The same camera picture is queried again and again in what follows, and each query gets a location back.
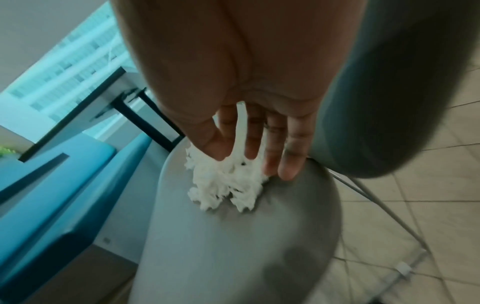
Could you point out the person's right hand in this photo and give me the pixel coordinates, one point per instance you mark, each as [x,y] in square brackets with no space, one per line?
[243,59]

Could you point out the pile of white tissues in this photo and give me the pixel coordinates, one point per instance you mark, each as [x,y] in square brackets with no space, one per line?
[221,187]

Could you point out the grey upholstered chair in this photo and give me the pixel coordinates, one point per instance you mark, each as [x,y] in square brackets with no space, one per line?
[225,252]

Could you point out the blue sofa bench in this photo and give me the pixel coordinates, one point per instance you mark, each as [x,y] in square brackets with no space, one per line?
[56,207]

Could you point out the green plant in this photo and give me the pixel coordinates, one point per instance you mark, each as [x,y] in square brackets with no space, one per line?
[5,151]

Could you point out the white table with black frame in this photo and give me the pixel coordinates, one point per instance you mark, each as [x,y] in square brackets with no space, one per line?
[75,114]

